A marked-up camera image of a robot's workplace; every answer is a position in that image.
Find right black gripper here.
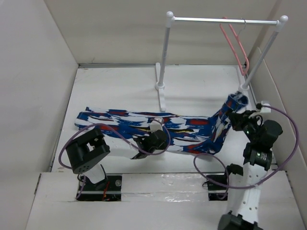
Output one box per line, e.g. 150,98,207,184
228,110,260,143

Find blue patterned trousers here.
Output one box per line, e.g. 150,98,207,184
74,92,248,155

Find pink clothes hanger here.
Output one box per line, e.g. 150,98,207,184
219,16,250,76

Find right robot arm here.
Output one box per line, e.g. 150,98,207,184
217,111,283,230

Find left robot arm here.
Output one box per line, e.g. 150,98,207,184
65,128,170,190

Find white metal clothes rack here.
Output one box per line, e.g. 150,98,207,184
155,11,289,112

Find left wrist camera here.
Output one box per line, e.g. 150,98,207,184
149,117,164,133

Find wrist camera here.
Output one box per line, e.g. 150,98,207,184
149,117,164,133
256,101,271,114

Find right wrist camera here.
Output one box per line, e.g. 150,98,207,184
256,101,271,114

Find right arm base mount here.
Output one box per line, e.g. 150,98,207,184
202,164,243,201

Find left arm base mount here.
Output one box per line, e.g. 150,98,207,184
76,174,122,202

